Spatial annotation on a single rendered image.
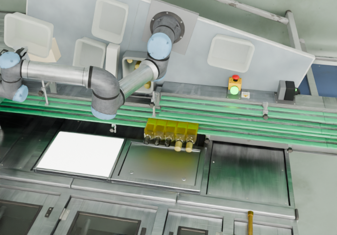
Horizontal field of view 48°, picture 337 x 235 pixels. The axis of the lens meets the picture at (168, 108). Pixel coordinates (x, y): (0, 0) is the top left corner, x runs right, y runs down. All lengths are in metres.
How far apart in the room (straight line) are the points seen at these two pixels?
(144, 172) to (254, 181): 0.59
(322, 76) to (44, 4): 1.69
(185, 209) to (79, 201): 0.53
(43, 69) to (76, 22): 0.68
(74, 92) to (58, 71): 0.78
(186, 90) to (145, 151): 0.42
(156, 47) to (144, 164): 0.64
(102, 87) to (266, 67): 0.97
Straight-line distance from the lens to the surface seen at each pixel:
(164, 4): 2.03
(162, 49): 1.88
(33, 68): 1.63
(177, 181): 2.01
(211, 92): 2.16
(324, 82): 2.47
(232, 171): 2.15
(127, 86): 1.78
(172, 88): 2.18
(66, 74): 1.61
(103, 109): 1.68
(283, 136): 2.23
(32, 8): 2.33
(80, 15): 2.22
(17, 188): 2.17
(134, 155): 2.16
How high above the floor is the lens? 2.65
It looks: 54 degrees down
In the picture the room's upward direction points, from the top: 163 degrees counter-clockwise
